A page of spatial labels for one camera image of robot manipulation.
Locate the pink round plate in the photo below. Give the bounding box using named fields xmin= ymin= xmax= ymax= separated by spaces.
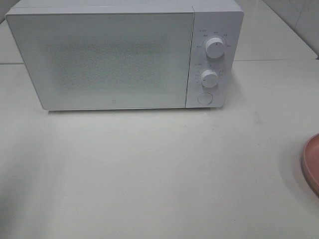
xmin=302 ymin=134 xmax=319 ymax=195

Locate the white microwave door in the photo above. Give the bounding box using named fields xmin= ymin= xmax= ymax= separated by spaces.
xmin=7 ymin=13 xmax=193 ymax=110

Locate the white microwave oven body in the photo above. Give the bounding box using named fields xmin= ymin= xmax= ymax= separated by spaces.
xmin=5 ymin=0 xmax=244 ymax=111

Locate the white microwave knob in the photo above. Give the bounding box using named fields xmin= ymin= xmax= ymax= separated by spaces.
xmin=201 ymin=70 xmax=219 ymax=88
xmin=204 ymin=36 xmax=225 ymax=59

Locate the round white door button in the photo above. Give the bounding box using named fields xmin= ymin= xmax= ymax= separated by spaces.
xmin=197 ymin=93 xmax=213 ymax=105

